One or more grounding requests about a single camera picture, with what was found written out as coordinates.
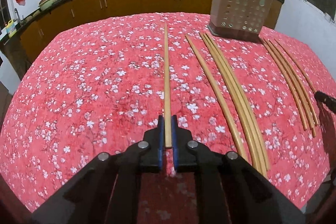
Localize green basin with red lid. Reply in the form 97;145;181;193
39;0;56;11

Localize lower wooden cabinets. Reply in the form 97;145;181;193
0;0;285;62

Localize red floral tablecloth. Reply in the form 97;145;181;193
1;12;335;223

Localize wooden chopstick eight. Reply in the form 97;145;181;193
274;39;316;94

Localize wooden chopstick four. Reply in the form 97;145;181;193
204;32;271;177

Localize wooden chopstick seven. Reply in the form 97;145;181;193
266;40;319;129

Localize yellow detergent bottle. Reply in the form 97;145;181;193
6;19;17;38

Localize wooden chopstick one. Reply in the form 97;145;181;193
164;23;172;149

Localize wooden chopstick two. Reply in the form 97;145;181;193
185;35;248;160

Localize beige perforated utensil holder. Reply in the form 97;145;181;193
208;0;273;43

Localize wooden chopstick six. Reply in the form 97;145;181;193
262;38;318;138

